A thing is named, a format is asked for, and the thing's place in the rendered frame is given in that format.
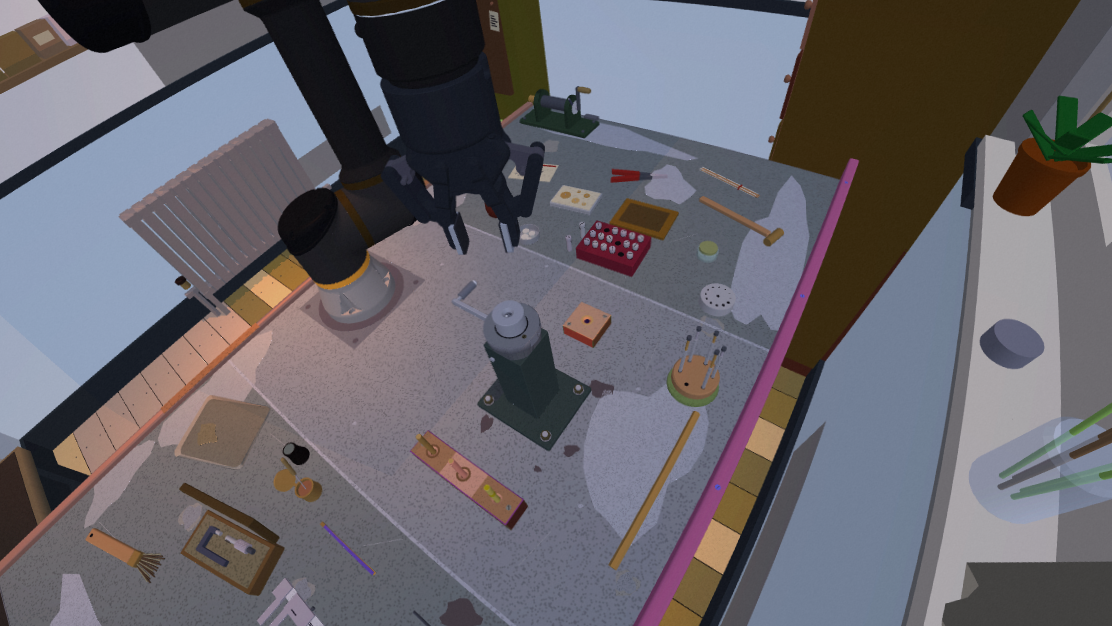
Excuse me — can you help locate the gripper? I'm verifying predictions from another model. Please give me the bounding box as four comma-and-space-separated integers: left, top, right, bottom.
379, 53, 547, 257

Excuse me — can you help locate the grey lever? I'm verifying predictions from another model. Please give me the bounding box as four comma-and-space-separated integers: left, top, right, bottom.
450, 279, 493, 320

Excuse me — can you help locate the red collet box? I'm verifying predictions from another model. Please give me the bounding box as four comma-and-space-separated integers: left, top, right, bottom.
575, 219, 654, 278

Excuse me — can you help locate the orange finished-work tray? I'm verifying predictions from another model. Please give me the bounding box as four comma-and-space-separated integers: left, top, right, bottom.
562, 301, 613, 348

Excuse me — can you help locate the brown square tray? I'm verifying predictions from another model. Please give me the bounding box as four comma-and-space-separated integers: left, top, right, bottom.
609, 198, 681, 242

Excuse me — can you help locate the dark green collet closer body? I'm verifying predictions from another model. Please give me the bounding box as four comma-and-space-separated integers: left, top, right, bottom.
476, 330, 594, 452

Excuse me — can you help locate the round wooden pin stand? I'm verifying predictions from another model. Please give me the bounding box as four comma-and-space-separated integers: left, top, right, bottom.
666, 327, 729, 409

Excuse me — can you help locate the cream plate with discs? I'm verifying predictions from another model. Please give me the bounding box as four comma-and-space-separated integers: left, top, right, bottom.
548, 183, 603, 216

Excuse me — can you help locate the green hand-crank winder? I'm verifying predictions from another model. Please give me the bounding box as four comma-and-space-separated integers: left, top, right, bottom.
518, 85, 602, 140

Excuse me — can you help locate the grey square foot plate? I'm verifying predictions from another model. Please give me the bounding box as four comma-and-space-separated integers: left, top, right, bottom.
300, 263, 425, 350

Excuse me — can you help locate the olive door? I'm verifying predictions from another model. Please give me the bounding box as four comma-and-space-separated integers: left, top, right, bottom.
476, 0, 551, 99

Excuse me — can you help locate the white perforated disc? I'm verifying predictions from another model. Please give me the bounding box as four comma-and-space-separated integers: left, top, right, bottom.
699, 282, 739, 319

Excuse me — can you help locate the wooden mallet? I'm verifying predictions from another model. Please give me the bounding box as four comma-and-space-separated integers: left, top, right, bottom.
698, 194, 786, 248

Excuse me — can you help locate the grey radiator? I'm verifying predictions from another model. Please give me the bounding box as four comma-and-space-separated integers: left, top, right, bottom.
119, 118, 315, 316

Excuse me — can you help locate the pink bench edge strip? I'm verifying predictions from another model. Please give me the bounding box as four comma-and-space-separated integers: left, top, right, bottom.
634, 157, 861, 626

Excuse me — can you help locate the brown small bowl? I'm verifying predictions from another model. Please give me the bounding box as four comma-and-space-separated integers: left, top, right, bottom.
273, 466, 325, 504

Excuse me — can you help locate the long wooden ruler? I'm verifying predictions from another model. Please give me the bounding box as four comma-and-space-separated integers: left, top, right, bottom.
608, 410, 702, 572

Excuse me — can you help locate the tan square mat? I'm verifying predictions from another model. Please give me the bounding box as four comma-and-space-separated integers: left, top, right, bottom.
174, 395, 272, 471

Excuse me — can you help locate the purple pencil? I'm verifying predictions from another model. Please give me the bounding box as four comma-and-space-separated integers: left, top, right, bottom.
318, 519, 377, 577

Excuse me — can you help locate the wooden tool case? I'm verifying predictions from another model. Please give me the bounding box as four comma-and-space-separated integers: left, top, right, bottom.
178, 482, 286, 597

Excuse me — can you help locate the brown tall cabinet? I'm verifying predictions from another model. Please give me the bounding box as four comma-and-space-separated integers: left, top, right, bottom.
767, 0, 1080, 377

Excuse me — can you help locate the white metal clamp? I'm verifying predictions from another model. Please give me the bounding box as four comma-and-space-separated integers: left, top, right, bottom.
256, 578, 325, 626

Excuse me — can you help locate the grey round puck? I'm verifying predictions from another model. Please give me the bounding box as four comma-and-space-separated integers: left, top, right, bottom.
979, 317, 1046, 371

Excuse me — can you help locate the potted green plant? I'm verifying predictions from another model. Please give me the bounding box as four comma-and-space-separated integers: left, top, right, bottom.
992, 94, 1112, 218

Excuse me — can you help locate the glass jar with rods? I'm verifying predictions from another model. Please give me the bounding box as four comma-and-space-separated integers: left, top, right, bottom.
967, 401, 1112, 526

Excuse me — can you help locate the grey adjusting ring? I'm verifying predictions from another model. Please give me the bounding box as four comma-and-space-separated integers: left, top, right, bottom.
483, 299, 543, 363

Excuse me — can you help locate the wall shelf with boxes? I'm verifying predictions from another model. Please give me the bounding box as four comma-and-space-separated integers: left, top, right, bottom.
0, 15, 90, 95

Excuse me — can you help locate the orange handled brush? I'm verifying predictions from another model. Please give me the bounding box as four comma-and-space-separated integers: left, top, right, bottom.
84, 526, 166, 584

